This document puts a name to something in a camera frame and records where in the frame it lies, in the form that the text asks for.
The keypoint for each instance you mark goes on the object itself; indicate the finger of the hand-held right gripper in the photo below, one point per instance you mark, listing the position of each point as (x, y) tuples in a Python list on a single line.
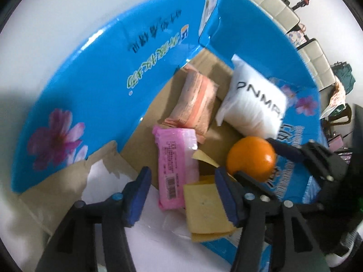
[(255, 182), (286, 148)]

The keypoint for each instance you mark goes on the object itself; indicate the peach tissue packet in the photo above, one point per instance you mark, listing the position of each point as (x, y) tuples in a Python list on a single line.
[(192, 99)]

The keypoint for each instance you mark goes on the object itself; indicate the yellow paper slip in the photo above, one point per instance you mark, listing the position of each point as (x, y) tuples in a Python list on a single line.
[(204, 158)]

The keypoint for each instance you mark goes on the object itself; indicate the blue cardboard box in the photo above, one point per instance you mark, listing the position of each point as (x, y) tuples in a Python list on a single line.
[(99, 90)]

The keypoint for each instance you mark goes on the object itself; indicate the white cushioned sofa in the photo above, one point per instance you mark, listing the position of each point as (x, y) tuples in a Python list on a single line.
[(286, 14)]

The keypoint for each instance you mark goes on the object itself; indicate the white packet with black letters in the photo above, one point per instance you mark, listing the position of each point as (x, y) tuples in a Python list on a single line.
[(252, 99)]

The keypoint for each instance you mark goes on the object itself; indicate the white shoe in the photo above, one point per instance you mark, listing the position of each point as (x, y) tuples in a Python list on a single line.
[(341, 250)]

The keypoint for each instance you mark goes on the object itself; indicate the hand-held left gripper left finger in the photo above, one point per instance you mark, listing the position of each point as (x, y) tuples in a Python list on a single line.
[(138, 198)]

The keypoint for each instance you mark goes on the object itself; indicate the orange fruit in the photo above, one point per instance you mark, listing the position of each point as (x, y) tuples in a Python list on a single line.
[(249, 155)]

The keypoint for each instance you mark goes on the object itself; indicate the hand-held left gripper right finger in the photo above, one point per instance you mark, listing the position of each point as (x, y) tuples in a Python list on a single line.
[(226, 198)]

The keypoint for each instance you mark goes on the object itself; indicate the yellow sponge cloth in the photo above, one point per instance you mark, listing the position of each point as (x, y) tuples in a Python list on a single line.
[(202, 206)]

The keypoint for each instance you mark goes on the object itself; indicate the pink tissue packet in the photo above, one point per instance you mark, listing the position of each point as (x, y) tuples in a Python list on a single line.
[(173, 161)]

